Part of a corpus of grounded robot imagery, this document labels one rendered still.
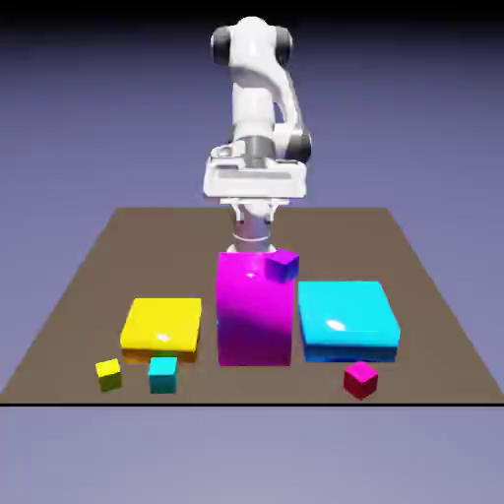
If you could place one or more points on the small crimson cube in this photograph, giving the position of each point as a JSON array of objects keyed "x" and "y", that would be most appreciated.
[{"x": 360, "y": 380}]

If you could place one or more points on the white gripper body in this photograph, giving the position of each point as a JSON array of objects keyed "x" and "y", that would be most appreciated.
[{"x": 256, "y": 183}]

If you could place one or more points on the small yellow cube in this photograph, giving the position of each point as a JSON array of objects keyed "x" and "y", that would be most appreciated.
[{"x": 108, "y": 374}]

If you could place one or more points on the large magenta box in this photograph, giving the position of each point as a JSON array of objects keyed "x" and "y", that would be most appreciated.
[{"x": 254, "y": 311}]

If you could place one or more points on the large yellow box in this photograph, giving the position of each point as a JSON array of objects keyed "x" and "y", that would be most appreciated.
[{"x": 161, "y": 321}]

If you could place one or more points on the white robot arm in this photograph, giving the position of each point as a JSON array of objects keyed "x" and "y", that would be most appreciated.
[{"x": 252, "y": 78}]

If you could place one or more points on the small purple cube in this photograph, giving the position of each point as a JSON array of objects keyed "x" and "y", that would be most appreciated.
[{"x": 281, "y": 265}]

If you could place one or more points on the large cyan box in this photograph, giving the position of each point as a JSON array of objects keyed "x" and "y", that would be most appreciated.
[{"x": 346, "y": 315}]

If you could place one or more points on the small cyan cube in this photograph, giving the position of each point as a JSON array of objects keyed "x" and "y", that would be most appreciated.
[{"x": 163, "y": 376}]

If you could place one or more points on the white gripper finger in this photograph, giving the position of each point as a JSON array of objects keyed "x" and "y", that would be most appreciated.
[
  {"x": 238, "y": 212},
  {"x": 269, "y": 212}
]

